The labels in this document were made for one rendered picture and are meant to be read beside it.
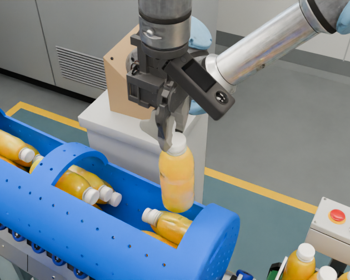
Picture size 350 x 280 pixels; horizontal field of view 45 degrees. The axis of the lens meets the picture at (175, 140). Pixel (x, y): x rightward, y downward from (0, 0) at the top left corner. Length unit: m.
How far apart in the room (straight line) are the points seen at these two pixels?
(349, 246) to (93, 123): 0.77
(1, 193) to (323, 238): 0.81
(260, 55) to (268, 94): 2.39
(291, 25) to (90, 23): 1.97
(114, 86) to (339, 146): 2.08
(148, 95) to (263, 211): 1.91
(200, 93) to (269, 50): 0.39
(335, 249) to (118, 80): 0.73
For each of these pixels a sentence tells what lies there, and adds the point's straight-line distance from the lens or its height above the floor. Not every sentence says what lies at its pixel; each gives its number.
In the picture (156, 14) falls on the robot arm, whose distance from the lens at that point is 0.58.
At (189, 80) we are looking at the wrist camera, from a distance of 0.63.
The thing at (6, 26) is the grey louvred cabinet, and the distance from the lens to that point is 3.36.
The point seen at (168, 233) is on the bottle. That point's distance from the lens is 1.03.
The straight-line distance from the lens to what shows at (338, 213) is 1.14.
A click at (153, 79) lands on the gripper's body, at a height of 1.59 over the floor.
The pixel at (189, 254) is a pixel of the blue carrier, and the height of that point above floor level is 1.22.
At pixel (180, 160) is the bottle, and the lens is 0.76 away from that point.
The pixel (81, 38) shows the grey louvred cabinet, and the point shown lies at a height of 0.58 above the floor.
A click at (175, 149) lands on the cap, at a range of 0.74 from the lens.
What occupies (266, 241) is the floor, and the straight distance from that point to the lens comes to 2.41.
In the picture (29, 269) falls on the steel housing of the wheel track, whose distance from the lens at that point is 1.35.
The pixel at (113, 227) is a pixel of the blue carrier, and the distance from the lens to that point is 0.93.
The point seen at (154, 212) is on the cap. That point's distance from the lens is 1.06.
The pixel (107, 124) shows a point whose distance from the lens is 1.26.
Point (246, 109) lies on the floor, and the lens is 3.19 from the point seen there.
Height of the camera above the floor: 1.96
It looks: 43 degrees down
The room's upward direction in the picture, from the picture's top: straight up
